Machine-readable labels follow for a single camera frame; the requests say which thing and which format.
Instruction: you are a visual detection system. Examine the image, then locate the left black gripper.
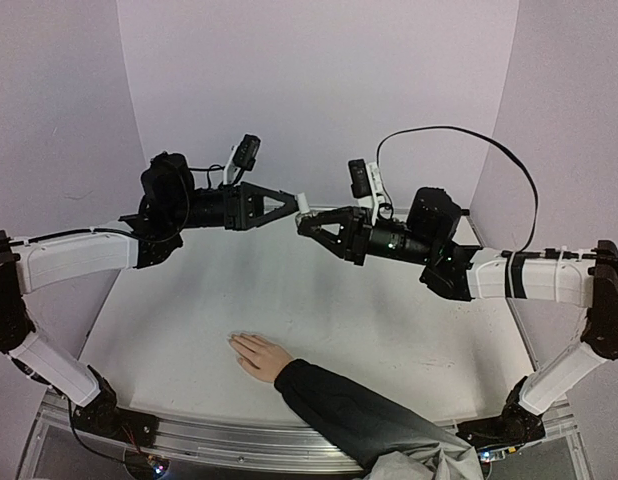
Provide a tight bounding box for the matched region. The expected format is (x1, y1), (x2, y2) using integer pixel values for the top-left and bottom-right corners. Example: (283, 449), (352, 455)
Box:
(168, 179), (301, 230)

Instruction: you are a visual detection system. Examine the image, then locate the clear nail polish bottle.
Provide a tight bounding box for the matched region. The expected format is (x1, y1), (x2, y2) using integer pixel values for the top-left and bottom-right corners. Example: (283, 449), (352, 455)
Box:
(295, 210), (319, 227)

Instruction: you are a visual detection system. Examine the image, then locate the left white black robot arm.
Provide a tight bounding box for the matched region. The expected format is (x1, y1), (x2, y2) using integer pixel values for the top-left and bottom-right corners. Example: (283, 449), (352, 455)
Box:
(0, 146), (302, 437)

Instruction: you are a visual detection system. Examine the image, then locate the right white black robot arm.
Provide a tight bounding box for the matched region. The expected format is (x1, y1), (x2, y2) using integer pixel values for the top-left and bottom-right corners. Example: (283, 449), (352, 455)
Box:
(296, 187), (618, 450)

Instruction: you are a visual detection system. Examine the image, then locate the black sleeved forearm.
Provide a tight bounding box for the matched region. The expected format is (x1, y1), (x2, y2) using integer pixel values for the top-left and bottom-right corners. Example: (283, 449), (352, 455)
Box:
(274, 359), (472, 469)

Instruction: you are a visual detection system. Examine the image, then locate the mannequin hand on table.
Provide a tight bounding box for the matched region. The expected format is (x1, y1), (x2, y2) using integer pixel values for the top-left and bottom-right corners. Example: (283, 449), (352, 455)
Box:
(228, 333), (294, 384)

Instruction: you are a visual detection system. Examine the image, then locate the grey fabric garment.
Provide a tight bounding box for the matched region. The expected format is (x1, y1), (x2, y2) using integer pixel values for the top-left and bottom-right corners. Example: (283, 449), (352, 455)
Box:
(363, 445), (485, 480)

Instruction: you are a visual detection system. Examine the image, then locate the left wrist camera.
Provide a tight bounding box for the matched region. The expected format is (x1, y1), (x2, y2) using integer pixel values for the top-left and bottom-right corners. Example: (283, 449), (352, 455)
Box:
(223, 134), (261, 186)

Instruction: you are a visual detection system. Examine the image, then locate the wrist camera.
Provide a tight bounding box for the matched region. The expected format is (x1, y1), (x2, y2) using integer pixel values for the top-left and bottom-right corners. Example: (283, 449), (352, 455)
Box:
(223, 134), (261, 186)
(347, 159), (390, 225)

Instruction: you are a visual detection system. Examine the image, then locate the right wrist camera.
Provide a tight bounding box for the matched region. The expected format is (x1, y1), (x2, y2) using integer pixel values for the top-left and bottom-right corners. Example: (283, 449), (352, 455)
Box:
(347, 159), (390, 225)

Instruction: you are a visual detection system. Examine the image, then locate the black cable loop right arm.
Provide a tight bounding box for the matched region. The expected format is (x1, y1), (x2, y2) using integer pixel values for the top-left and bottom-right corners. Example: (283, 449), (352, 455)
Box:
(375, 125), (540, 253)

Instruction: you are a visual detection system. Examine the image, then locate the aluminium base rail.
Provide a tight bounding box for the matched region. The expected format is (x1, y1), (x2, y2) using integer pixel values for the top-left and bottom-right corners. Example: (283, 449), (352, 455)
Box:
(32, 392), (580, 474)

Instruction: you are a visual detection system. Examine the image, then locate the left arm base cable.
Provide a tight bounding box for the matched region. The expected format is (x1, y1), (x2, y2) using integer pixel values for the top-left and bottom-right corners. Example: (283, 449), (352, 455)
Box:
(67, 399), (135, 464)

